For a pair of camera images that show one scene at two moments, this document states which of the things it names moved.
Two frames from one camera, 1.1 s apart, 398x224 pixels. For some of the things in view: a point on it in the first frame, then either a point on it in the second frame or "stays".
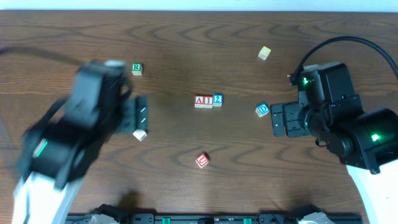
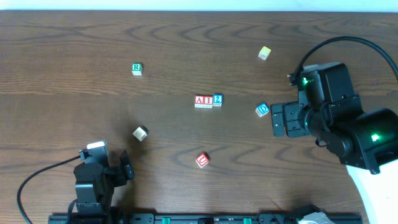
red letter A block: (199, 101) stays
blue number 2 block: (217, 99) stays
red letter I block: (208, 101) stays
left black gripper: (137, 115) to (126, 168)
